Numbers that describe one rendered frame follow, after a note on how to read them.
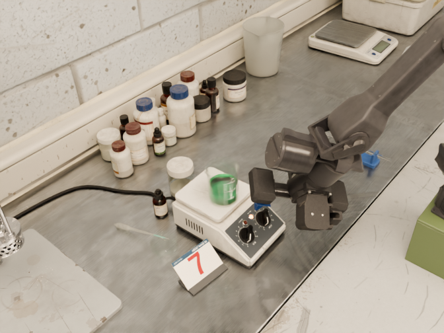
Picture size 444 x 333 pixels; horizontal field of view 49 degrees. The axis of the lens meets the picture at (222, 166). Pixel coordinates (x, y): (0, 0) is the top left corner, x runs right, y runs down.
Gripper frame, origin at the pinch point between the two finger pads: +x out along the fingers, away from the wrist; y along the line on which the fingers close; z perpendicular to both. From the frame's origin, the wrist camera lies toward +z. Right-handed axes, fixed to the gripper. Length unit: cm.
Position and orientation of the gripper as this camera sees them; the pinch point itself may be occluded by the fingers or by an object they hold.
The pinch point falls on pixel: (285, 203)
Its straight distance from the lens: 91.5
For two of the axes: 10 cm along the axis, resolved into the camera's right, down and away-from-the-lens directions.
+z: 0.6, 8.6, -5.0
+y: 9.3, 1.4, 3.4
